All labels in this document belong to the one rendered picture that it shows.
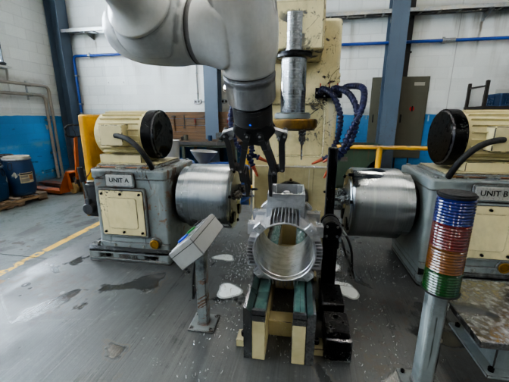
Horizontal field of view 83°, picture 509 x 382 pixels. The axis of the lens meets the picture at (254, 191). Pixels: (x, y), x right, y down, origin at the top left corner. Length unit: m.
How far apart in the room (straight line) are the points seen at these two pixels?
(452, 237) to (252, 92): 0.41
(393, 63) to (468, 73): 1.40
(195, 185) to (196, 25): 0.66
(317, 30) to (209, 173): 0.60
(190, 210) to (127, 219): 0.24
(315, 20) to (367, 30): 5.31
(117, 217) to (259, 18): 0.90
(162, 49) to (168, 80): 6.38
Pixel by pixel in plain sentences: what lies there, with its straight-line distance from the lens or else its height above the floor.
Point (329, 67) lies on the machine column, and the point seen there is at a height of 1.53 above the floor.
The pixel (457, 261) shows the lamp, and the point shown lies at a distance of 0.62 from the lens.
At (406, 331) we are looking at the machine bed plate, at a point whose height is 0.80.
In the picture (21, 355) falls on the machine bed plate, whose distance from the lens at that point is 0.96.
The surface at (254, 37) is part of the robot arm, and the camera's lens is 0.47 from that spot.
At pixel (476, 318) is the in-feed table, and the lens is 0.84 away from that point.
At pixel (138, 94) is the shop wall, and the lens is 7.23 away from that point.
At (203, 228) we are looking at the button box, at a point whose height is 1.08.
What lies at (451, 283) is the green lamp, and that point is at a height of 1.06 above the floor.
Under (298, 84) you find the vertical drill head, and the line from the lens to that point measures 1.07.
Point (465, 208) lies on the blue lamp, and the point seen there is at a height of 1.20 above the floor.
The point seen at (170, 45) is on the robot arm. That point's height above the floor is 1.45.
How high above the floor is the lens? 1.34
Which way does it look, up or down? 14 degrees down
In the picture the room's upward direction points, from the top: straight up
